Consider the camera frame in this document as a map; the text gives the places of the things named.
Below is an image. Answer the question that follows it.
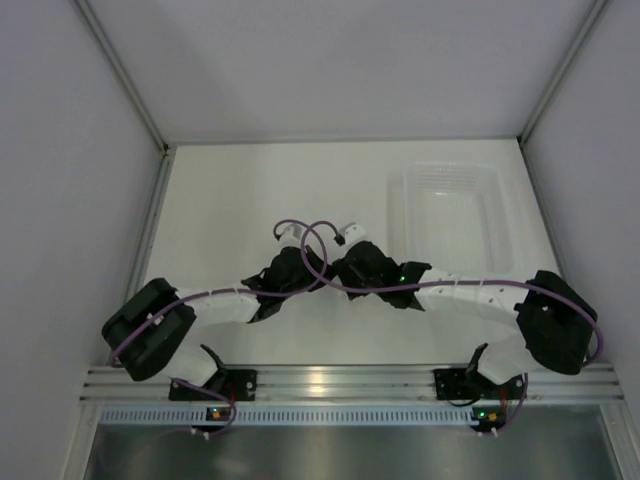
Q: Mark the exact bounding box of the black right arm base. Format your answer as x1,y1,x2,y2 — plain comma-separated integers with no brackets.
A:
434,343,524,406

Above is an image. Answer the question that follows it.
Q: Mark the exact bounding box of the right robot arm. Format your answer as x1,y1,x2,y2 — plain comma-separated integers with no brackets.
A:
332,241,597,397

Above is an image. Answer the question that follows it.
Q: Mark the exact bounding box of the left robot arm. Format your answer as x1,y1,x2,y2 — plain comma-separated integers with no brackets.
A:
101,246,335,400

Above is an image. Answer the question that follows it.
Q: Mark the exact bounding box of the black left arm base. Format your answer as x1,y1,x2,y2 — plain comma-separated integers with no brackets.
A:
169,344,257,402

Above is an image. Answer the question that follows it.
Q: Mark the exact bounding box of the white perforated plastic basket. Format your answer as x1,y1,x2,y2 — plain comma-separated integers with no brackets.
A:
387,162,515,276

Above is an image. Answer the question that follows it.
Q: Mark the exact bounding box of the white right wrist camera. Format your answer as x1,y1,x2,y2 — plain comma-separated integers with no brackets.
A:
334,222,368,248

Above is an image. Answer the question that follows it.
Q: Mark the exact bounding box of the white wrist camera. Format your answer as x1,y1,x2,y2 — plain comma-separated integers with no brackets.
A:
334,222,368,248
273,220,304,249

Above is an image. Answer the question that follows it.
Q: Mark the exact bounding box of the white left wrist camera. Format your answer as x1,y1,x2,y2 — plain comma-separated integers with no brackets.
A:
273,220,304,249

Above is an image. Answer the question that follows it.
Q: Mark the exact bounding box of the aluminium mounting rail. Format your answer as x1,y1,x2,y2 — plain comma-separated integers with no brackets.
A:
80,363,624,404

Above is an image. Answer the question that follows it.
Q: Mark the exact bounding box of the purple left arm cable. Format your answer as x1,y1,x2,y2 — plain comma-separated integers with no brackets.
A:
108,218,331,369

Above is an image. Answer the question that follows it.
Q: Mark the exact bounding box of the white slotted cable duct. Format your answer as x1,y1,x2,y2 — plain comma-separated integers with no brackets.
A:
100,405,483,427

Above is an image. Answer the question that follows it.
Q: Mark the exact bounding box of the aluminium frame post left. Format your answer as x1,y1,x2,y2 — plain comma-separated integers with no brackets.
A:
71,0,168,153

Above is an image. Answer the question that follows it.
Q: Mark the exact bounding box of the aluminium frame post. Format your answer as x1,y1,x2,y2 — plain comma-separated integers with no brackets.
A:
517,0,611,147
71,0,168,153

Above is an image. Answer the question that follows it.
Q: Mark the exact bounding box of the aluminium frame post right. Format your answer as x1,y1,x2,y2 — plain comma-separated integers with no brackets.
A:
517,0,611,147

